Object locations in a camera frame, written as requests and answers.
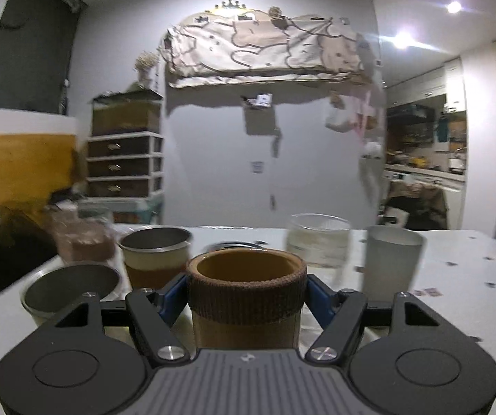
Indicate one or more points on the round steel lid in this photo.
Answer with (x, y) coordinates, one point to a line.
(237, 245)

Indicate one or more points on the chair with dark cloth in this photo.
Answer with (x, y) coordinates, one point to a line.
(416, 205)

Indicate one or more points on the brown cup with knit sleeve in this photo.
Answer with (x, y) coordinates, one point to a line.
(243, 298)

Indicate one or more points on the printed bear cloth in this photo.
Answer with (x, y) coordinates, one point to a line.
(265, 47)

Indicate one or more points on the clear plastic jar brown contents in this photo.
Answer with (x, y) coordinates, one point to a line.
(83, 237)

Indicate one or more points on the kitchen counter with clutter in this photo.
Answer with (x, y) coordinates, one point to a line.
(425, 162)

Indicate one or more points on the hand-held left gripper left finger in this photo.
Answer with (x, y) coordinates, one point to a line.
(173, 300)

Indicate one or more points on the white kitchen cabinets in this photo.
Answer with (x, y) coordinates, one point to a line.
(468, 80)

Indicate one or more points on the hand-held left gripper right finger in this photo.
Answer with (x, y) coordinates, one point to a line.
(318, 300)

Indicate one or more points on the dried flower bunch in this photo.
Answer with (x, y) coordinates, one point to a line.
(146, 62)

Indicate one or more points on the steel-rimmed cup with brown sleeve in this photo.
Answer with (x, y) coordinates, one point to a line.
(152, 259)

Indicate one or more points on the ceiling spotlight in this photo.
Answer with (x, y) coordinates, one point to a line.
(403, 39)
(454, 7)

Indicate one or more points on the frosted white cup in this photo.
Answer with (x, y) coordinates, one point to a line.
(392, 259)

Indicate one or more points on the wall pocket holder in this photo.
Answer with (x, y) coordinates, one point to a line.
(260, 114)

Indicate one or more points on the brown storage box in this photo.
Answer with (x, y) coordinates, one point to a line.
(124, 114)

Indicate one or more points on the hanging plastic bag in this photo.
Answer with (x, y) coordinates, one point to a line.
(345, 114)

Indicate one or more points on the clear glass cup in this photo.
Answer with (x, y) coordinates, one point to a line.
(317, 242)

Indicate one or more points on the white drawer unit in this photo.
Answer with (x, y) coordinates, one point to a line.
(120, 164)

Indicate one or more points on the crown ornament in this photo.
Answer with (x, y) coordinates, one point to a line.
(230, 4)

